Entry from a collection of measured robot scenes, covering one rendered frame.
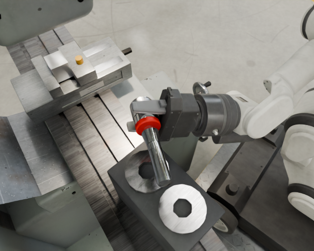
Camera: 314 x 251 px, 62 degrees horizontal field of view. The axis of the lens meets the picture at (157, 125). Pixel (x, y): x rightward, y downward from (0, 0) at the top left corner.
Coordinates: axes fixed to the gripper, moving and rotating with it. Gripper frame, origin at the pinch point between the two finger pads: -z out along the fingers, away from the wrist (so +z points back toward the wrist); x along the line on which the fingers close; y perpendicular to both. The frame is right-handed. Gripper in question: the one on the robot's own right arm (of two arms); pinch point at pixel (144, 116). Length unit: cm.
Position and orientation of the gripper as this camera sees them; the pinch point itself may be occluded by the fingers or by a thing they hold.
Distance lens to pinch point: 49.6
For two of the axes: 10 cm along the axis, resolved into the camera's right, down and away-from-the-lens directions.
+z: 9.4, -0.4, 3.3
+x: 2.3, -6.6, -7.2
